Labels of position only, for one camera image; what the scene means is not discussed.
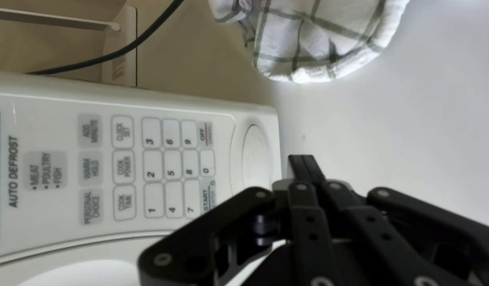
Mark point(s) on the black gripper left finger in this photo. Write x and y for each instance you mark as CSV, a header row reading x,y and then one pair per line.
x,y
301,223

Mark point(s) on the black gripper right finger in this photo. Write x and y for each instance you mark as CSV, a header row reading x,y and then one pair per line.
x,y
371,228

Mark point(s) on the white oval microwave button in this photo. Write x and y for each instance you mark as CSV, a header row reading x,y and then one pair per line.
x,y
254,154

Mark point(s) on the white microwave door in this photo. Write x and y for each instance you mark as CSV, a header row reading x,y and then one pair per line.
x,y
43,271

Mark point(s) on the white microwave oven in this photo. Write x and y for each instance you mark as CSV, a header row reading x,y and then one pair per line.
x,y
43,122

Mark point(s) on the white checked dish towel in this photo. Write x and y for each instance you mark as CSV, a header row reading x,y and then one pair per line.
x,y
317,38

